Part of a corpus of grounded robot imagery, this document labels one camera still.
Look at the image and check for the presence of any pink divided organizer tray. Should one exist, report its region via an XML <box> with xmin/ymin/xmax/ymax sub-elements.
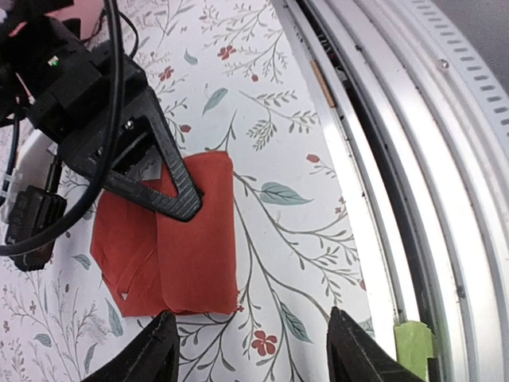
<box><xmin>48</xmin><ymin>0</ymin><xmax>104</xmax><ymax>39</ymax></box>

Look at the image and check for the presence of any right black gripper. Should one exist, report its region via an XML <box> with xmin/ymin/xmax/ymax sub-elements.
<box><xmin>1</xmin><ymin>16</ymin><xmax>202</xmax><ymax>222</ymax></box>

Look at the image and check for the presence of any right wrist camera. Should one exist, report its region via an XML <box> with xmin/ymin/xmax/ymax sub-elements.
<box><xmin>5</xmin><ymin>185</ymin><xmax>67</xmax><ymax>272</ymax></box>

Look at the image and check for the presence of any front aluminium rail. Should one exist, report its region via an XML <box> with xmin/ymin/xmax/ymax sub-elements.
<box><xmin>274</xmin><ymin>1</ymin><xmax>508</xmax><ymax>381</ymax></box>

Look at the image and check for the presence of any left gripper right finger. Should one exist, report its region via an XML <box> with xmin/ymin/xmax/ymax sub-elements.
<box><xmin>326</xmin><ymin>306</ymin><xmax>421</xmax><ymax>382</ymax></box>

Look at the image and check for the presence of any green tape piece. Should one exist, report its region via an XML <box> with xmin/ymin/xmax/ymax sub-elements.
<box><xmin>394</xmin><ymin>321</ymin><xmax>435</xmax><ymax>381</ymax></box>

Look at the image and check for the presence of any floral patterned table mat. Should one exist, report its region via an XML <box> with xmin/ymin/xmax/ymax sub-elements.
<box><xmin>1</xmin><ymin>1</ymin><xmax>372</xmax><ymax>381</ymax></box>

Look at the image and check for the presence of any red cloth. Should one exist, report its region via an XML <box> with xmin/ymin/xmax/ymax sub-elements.
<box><xmin>90</xmin><ymin>151</ymin><xmax>239</xmax><ymax>317</ymax></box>

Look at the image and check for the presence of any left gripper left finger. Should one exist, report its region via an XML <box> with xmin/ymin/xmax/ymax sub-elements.
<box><xmin>85</xmin><ymin>311</ymin><xmax>179</xmax><ymax>382</ymax></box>

